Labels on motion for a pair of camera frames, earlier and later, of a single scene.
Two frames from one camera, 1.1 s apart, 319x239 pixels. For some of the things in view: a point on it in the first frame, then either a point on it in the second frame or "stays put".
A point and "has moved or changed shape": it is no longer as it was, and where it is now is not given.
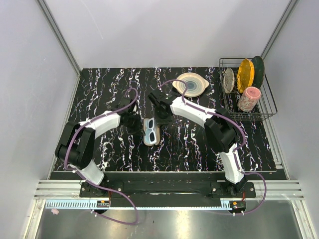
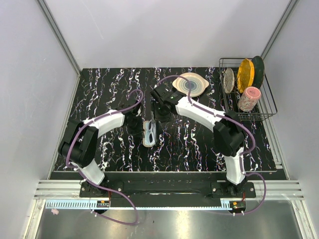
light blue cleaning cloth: x=147 y=129 has moved or changed shape
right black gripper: x=159 y=121 stays put
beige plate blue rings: x=196 y=84 stays put
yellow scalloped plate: x=245 y=75 stays put
